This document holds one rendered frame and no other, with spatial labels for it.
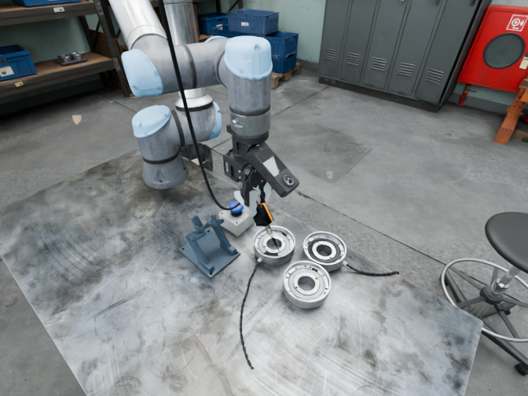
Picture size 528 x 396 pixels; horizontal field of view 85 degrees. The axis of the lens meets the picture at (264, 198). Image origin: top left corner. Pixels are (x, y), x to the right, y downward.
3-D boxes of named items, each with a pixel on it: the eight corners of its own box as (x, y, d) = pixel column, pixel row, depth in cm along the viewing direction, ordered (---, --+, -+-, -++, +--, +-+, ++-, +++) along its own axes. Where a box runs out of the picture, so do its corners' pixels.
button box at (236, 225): (254, 222, 83) (254, 210, 80) (237, 236, 79) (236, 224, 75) (234, 210, 87) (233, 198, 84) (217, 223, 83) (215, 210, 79)
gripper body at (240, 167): (247, 163, 68) (246, 115, 60) (276, 178, 64) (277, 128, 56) (223, 177, 64) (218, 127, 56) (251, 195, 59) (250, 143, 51)
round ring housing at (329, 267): (294, 262, 72) (295, 251, 70) (313, 236, 79) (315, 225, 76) (333, 282, 68) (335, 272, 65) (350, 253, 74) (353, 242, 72)
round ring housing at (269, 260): (270, 230, 81) (271, 219, 78) (302, 249, 75) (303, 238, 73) (245, 253, 74) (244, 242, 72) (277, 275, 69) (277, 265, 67)
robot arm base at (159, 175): (135, 177, 100) (126, 152, 93) (171, 159, 108) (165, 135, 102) (161, 195, 92) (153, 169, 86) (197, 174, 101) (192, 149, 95)
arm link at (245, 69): (257, 31, 50) (282, 42, 44) (258, 95, 57) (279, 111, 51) (214, 36, 47) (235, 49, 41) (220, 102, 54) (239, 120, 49)
